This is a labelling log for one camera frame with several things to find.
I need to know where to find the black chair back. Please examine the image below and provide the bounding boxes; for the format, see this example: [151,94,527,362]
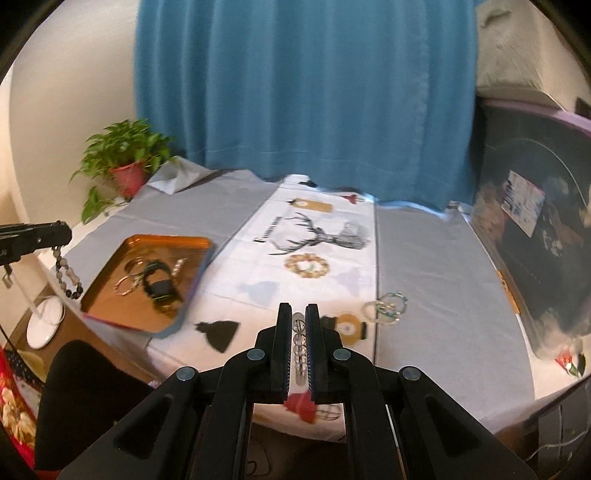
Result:
[34,340,155,472]

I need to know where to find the green plant in red pot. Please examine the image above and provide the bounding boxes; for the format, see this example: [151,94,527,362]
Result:
[69,119,178,225]

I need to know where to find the orange metal tray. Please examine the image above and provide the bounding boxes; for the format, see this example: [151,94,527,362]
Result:
[81,234,214,334]

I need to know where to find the white cable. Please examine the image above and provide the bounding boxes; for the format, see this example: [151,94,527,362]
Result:
[526,406,571,462]

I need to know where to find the grey table cloth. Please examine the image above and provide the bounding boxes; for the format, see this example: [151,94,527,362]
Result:
[60,157,539,437]

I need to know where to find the dark plastic storage box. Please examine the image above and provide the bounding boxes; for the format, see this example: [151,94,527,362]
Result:
[468,95,591,365]

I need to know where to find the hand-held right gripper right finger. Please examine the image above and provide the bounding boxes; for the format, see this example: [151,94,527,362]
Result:
[305,303,532,480]

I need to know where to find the white floor lamp stand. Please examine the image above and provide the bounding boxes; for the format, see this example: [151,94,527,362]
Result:
[0,263,65,350]

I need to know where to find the blue-green bead bracelet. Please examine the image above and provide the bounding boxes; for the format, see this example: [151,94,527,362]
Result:
[376,291,409,324]

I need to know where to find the black and grey bead bracelet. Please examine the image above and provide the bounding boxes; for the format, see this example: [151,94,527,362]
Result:
[52,246,85,298]

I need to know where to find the twisted gold bangle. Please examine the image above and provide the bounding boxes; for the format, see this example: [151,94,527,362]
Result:
[113,272,141,297]

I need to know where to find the clear crystal bead bracelet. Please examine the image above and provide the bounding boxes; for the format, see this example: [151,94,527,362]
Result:
[291,311,309,386]

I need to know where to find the green smartwatch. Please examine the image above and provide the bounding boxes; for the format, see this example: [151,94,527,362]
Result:
[140,260,183,315]

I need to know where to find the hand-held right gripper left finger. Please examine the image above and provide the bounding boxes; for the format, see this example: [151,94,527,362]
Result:
[55,302,293,480]

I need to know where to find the white printed table runner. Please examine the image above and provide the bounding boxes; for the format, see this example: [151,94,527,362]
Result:
[148,173,380,439]

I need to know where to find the black floor cable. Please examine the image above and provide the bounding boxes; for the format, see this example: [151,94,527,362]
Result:
[245,438,273,476]

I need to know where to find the plastic-wrapped bundle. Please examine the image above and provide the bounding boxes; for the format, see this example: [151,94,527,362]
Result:
[475,0,591,112]

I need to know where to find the red floral cloth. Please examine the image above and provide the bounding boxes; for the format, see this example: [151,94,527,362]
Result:
[0,346,42,467]

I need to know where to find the blue curtain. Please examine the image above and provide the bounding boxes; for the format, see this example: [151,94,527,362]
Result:
[134,0,478,208]

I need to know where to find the wooden bead bracelet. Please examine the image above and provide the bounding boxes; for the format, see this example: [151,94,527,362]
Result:
[284,253,329,280]

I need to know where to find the red and green ornament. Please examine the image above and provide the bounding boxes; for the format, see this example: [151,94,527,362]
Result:
[554,344,588,380]

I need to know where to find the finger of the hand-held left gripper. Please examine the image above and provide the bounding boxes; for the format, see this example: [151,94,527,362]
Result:
[0,220,73,267]

